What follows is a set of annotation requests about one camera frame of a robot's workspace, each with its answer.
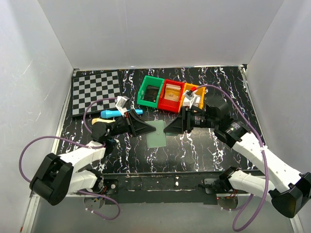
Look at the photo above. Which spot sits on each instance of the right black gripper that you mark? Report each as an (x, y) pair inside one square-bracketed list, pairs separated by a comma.
[(184, 120)]

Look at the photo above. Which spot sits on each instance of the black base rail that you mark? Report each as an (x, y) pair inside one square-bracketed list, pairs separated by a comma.
[(162, 187)]

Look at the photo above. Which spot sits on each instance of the blue plastic crayon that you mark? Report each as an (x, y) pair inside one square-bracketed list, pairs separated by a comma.
[(107, 114)]

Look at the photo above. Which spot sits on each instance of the green card holder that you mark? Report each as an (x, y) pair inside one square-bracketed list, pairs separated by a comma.
[(157, 138)]

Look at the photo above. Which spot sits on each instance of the yellow plastic bin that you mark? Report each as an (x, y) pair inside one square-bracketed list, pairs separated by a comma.
[(201, 92)]

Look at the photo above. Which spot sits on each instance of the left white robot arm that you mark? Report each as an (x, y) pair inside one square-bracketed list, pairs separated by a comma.
[(59, 175)]

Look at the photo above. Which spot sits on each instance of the orange card in red bin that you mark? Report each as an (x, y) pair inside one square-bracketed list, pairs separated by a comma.
[(172, 92)]

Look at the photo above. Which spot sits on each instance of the green plastic bin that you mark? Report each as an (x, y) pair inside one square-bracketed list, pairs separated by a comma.
[(149, 80)]

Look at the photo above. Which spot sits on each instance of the red plastic bin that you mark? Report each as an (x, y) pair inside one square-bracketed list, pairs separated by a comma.
[(168, 105)]

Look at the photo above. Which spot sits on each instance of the checkered chessboard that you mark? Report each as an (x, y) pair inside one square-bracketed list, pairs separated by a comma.
[(90, 87)]

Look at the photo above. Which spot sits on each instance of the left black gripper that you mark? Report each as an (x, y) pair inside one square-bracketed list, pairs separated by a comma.
[(131, 123)]

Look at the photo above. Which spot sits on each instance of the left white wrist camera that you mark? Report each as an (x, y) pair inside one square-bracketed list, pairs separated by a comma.
[(121, 104)]

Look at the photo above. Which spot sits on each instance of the cream plastic crayon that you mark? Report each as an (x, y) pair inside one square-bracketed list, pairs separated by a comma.
[(95, 120)]

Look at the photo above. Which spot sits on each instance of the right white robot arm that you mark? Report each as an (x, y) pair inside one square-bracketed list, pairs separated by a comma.
[(286, 188)]

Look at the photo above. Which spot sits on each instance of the black card in green bin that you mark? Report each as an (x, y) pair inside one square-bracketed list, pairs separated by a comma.
[(151, 93)]

